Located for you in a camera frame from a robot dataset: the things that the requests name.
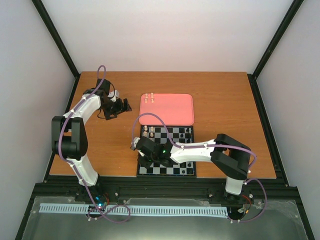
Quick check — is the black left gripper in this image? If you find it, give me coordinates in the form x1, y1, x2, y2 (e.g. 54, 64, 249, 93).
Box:
100, 98, 132, 120

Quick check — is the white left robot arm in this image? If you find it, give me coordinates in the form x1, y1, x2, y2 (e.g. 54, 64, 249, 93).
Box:
51, 78, 132, 202

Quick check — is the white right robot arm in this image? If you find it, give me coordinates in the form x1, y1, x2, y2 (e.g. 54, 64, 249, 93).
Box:
131, 133, 253, 200

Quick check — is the black white chessboard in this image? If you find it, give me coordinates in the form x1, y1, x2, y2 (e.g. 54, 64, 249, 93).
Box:
137, 125, 197, 177

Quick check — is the pink plastic tray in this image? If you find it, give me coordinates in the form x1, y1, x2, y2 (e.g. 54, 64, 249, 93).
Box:
139, 93, 195, 126

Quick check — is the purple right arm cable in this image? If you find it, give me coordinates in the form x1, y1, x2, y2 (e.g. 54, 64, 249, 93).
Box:
131, 112, 268, 223

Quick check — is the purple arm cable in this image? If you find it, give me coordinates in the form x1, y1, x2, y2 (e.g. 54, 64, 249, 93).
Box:
57, 65, 131, 224
131, 112, 268, 223

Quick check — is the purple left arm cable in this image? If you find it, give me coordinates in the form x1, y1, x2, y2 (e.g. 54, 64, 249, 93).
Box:
57, 65, 131, 224

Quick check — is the light blue slotted cable duct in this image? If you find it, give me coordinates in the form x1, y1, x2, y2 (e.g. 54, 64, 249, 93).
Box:
38, 203, 228, 218

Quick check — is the black aluminium frame base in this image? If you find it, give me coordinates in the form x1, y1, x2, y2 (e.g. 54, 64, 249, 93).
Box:
16, 71, 314, 240

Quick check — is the left black frame post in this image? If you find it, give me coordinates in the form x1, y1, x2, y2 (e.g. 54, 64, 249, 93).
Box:
31, 0, 80, 78

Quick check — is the black frame post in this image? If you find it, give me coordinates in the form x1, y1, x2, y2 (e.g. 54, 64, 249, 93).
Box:
252, 0, 304, 81
31, 0, 80, 78

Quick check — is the right black frame post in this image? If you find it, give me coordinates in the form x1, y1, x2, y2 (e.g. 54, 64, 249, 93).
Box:
252, 0, 304, 81

